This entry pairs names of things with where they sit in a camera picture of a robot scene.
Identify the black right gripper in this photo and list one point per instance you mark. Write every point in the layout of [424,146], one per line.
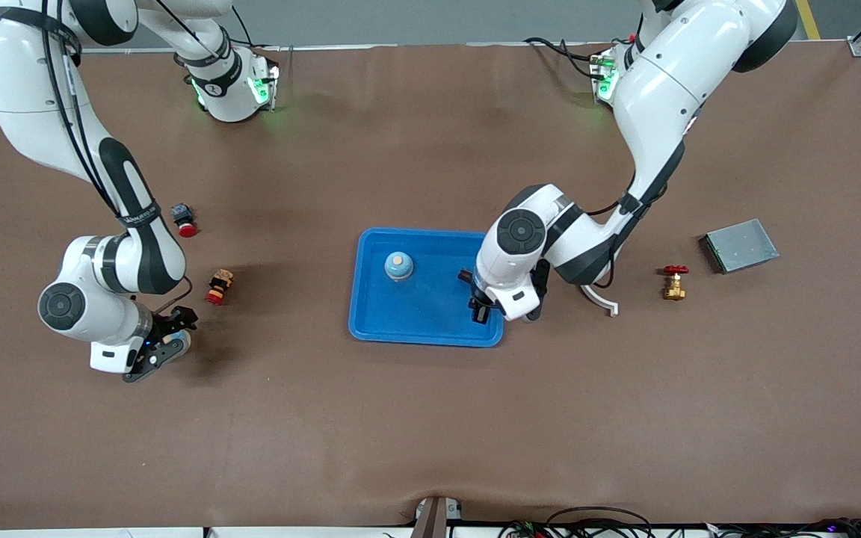
[173,322]

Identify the blue bell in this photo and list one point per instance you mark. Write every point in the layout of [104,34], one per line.
[185,340]
[399,269]

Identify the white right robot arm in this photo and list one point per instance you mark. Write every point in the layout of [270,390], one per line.
[27,82]

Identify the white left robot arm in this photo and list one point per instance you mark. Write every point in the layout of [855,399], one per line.
[662,82]

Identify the blue plastic tray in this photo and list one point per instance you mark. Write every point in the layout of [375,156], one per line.
[400,314]

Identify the red yellow emergency stop button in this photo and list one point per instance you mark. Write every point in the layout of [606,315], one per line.
[219,288]

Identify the red push button black body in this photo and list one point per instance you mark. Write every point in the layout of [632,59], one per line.
[185,224]

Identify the brown table mat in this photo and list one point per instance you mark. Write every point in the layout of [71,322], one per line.
[430,418]

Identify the grey metal module box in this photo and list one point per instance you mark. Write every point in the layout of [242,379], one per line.
[741,246]

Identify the grey bracket at table edge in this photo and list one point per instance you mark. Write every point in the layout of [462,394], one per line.
[430,523]

